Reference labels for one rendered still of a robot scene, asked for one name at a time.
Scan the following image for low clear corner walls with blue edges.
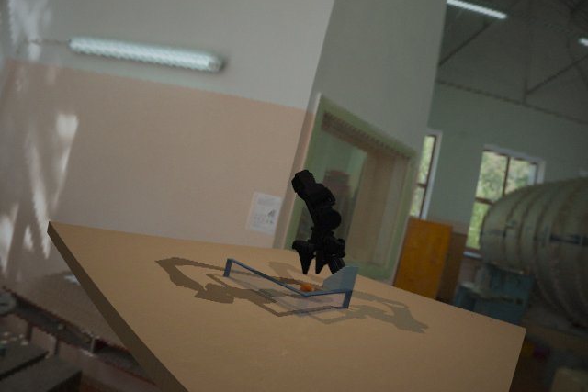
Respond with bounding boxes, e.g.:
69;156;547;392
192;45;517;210
224;260;352;318

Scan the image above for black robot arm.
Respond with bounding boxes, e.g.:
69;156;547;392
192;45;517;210
291;169;346;274

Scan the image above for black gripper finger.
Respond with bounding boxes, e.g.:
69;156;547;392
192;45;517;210
297;251;317;274
315;252;334;274

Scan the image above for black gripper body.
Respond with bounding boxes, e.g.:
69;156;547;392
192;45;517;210
291;224;334;254

